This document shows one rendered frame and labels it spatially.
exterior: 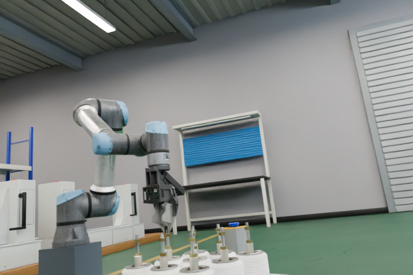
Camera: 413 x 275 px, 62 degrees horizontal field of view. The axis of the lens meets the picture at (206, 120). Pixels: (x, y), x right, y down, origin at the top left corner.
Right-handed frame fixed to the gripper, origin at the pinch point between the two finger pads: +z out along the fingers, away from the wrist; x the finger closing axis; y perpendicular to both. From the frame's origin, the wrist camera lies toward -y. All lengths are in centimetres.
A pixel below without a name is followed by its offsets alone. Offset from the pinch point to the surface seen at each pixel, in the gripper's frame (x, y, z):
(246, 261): 26.0, -1.5, 10.9
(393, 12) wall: 90, -538, -289
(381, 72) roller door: 54, -520, -187
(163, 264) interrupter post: 9.7, 15.5, 8.2
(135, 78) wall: -397, -431, -283
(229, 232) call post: 9.6, -23.5, 4.7
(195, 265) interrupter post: 21.5, 17.6, 8.2
